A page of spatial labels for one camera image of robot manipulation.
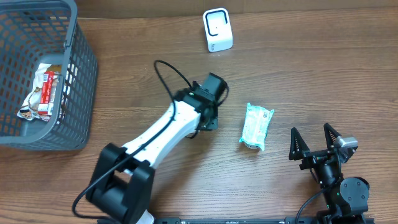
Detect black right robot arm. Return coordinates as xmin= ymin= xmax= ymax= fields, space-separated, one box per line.
xmin=289 ymin=123 xmax=374 ymax=223

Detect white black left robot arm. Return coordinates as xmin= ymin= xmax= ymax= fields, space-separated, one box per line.
xmin=83 ymin=86 xmax=223 ymax=224

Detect grey plastic basket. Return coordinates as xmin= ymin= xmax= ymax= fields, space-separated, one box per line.
xmin=1 ymin=0 xmax=98 ymax=151

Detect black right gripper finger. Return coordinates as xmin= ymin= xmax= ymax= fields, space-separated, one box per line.
xmin=323 ymin=123 xmax=341 ymax=149
xmin=289 ymin=127 xmax=310 ymax=161

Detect red snack bar box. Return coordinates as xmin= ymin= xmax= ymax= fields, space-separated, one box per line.
xmin=37 ymin=71 xmax=55 ymax=115

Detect white barcode scanner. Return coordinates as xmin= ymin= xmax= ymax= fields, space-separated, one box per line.
xmin=203 ymin=7 xmax=233 ymax=53

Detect white crumpled snack wrapper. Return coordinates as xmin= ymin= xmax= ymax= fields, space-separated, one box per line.
xmin=17 ymin=63 xmax=62 ymax=122

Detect teal white tissue pack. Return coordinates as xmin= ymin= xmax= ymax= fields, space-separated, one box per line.
xmin=239 ymin=103 xmax=274 ymax=151

